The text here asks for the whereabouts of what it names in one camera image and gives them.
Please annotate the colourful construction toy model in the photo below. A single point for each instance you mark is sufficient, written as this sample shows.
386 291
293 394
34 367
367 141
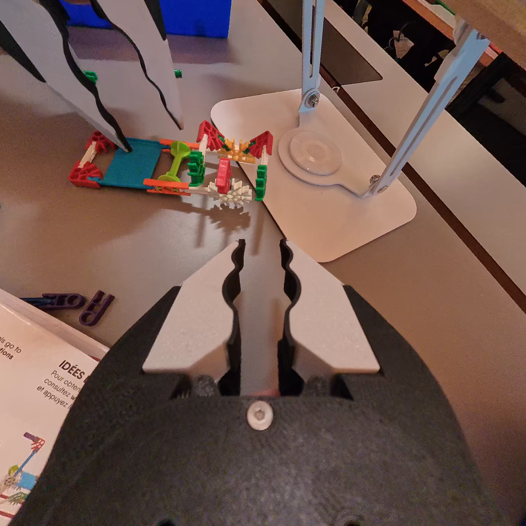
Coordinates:
131 164

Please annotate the blue plastic bin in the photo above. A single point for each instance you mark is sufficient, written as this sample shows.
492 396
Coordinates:
197 16

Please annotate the purple clip connector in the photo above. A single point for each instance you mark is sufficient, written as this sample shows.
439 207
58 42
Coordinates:
92 314

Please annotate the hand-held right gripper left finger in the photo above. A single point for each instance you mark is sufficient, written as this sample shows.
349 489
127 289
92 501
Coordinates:
193 333

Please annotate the green fan connector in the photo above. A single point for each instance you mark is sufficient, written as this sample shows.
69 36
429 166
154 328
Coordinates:
91 77

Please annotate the white metal stand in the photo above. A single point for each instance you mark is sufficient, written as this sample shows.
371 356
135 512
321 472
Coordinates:
328 205

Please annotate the toy instruction booklet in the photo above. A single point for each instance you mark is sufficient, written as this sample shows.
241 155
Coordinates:
33 370

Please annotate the white instruction board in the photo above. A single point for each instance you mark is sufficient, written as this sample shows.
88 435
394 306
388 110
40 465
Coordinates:
501 24

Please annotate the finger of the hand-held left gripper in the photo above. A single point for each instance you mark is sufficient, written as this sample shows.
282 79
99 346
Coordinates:
49 61
152 61

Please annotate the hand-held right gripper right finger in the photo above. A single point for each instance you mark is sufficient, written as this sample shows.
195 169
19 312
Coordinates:
333 333

